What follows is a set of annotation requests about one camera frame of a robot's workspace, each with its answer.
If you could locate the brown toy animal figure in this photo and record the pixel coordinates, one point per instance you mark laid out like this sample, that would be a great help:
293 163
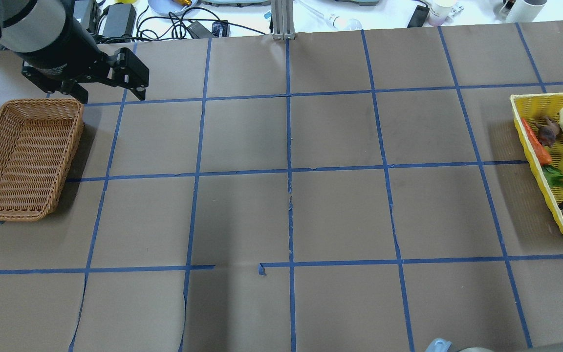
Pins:
547 131

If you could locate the light bulb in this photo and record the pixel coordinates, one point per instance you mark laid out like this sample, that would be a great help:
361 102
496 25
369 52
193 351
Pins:
341 23

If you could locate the yellow plastic basket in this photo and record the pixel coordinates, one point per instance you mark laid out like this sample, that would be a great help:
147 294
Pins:
538 119

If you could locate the brown wicker basket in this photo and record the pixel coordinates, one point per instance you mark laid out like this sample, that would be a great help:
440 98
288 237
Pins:
39 139

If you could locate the toy carrot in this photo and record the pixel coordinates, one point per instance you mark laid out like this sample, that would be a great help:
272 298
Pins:
544 157

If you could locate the brass cylinder tool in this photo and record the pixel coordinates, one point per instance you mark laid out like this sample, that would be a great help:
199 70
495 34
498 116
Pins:
183 3

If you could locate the black power adapter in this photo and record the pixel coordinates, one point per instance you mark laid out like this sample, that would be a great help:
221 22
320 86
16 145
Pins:
118 21

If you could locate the aluminium frame post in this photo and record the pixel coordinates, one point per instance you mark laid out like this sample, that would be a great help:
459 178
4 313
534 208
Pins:
282 20

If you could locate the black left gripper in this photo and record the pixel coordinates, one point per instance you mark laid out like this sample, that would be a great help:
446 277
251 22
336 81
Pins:
65 45

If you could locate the blue plate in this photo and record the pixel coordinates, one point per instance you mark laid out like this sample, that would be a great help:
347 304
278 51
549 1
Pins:
165 7

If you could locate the white mug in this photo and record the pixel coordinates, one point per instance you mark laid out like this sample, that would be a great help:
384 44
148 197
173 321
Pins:
524 10

